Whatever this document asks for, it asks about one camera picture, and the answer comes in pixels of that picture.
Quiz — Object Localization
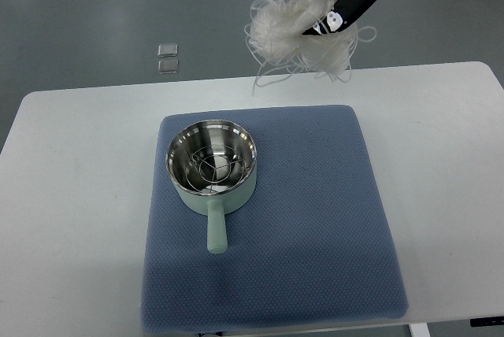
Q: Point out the white vermicelli bundle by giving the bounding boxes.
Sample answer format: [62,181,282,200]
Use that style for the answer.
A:
[244,0,377,91]

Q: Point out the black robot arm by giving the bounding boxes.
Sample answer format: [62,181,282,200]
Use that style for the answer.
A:
[469,316,504,328]

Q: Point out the mint green steel pot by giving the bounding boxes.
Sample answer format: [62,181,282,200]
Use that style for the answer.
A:
[166,120,258,254]

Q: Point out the upper clear floor tile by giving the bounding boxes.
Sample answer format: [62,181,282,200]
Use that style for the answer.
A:
[157,43,178,57]

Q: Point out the blue textured mat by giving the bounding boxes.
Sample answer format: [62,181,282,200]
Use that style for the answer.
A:
[141,106,408,335]

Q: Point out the white table leg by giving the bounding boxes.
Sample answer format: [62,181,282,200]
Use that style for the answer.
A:
[409,323,431,337]

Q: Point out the wire steaming rack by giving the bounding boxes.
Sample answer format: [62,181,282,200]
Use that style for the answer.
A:
[184,145,246,194]

